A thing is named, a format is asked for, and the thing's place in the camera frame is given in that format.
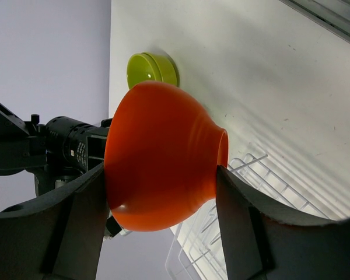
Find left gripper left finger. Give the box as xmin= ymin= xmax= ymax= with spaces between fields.
xmin=0 ymin=164 xmax=109 ymax=279

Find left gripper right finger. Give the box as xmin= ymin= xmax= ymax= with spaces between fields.
xmin=216 ymin=166 xmax=350 ymax=279

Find orange bowl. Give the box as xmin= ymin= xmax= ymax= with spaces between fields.
xmin=104 ymin=81 xmax=229 ymax=232

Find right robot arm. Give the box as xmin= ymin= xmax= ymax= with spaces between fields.
xmin=0 ymin=103 xmax=111 ymax=196

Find green bowl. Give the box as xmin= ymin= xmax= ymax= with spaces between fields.
xmin=126 ymin=52 xmax=180 ymax=89

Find wire dish rack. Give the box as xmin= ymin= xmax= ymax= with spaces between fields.
xmin=164 ymin=153 xmax=330 ymax=280

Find aluminium rail front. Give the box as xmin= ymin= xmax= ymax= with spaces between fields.
xmin=282 ymin=0 xmax=350 ymax=44

